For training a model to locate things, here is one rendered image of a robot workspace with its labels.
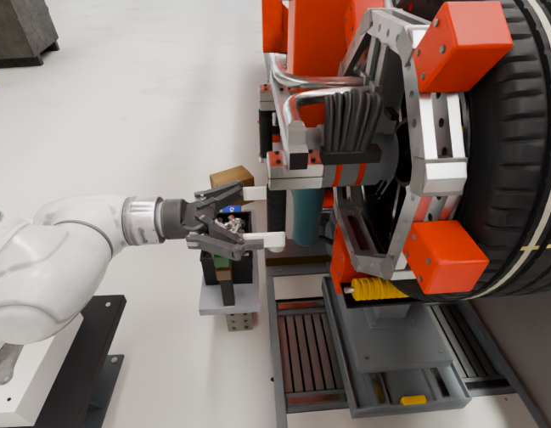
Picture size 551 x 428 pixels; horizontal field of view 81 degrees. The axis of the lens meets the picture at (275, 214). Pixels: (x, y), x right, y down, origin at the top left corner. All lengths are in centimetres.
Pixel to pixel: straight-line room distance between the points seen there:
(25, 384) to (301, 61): 113
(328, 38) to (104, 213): 77
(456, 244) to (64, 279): 53
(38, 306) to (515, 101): 64
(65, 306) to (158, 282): 117
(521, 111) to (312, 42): 67
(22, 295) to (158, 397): 94
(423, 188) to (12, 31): 524
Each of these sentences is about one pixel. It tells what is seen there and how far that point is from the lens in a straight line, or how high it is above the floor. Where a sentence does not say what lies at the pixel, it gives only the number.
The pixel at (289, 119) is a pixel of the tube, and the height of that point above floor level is 101.
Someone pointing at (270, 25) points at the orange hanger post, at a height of 73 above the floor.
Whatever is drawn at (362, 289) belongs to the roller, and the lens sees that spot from 89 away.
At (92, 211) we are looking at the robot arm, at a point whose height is 89.
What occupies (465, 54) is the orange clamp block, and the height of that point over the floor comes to 111.
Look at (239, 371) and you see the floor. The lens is 134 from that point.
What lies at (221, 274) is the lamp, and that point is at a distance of 81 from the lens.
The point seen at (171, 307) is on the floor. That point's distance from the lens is 153.
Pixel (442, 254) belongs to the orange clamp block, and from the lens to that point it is 51.
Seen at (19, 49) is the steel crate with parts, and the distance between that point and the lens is 548.
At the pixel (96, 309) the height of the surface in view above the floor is 30.
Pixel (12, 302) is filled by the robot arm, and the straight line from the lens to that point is 48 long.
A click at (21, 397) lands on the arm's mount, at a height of 39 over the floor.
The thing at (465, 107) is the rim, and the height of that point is 103.
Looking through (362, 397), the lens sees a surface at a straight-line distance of 117.
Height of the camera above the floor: 122
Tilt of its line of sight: 40 degrees down
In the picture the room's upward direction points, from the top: straight up
